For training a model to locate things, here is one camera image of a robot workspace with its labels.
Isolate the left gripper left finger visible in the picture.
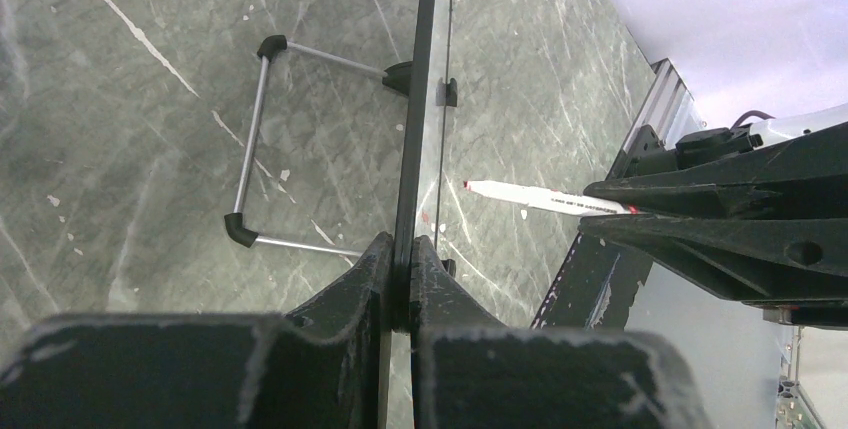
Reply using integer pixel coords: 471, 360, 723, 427
1, 233, 393, 428

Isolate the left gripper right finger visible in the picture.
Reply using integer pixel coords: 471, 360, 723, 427
410, 236, 710, 428

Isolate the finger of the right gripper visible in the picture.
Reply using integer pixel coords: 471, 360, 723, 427
579, 214, 847, 330
584, 123, 847, 220

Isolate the white red marker pen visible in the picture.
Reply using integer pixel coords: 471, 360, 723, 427
464, 180, 640, 217

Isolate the black framed whiteboard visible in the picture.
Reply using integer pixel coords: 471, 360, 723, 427
247, 0, 462, 428

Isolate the black base frame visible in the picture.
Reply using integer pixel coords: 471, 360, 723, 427
531, 125, 664, 329

